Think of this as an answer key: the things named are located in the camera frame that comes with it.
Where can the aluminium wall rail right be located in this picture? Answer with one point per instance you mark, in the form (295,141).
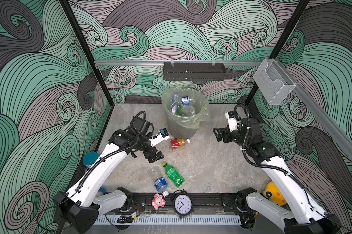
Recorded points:
(324,100)

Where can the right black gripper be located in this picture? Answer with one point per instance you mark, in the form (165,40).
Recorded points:
(225,131)

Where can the aluminium wall rail back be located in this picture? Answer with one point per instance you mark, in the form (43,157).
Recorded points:
(137,62)

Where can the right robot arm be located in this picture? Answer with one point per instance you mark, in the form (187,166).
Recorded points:
(305,216)

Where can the pink plush toy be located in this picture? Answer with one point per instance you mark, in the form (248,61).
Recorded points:
(158,201)

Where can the green bottle yellow cap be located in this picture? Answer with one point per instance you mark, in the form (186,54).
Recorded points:
(180,110)

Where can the aluminium wall rail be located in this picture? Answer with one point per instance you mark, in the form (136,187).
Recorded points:
(137,62)
(324,100)

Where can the black alarm clock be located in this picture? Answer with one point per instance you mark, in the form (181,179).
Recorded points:
(182,203)

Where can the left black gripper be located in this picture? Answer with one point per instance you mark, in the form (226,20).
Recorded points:
(151,158)

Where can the yellow printed cup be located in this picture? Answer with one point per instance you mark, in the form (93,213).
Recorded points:
(101,192)

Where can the long clear bottle white cap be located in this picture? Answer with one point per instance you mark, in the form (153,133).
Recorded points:
(175,101)

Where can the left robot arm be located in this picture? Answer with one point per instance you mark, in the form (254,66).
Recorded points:
(80,206)

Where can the mesh waste bin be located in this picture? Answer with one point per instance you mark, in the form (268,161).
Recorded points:
(180,125)

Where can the green Sprite bottle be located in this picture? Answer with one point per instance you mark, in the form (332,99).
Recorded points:
(173,174)

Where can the black wall shelf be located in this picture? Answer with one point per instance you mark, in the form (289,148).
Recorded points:
(194,71)

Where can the yellow duck toy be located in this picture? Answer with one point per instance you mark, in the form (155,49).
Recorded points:
(273,194)

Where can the white slotted cable duct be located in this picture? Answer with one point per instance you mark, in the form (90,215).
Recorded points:
(190,220)

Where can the crushed bottle blue label front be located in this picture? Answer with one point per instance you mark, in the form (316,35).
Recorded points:
(160,183)

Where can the clear acrylic wall holder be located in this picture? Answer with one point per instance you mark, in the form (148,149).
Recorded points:
(274,81)

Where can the teal round lid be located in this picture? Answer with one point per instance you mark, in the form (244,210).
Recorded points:
(90,158)

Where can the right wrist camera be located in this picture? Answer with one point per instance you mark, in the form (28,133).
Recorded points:
(232,119)

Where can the red yellow label bottle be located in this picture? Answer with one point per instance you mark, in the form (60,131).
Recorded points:
(179,143)

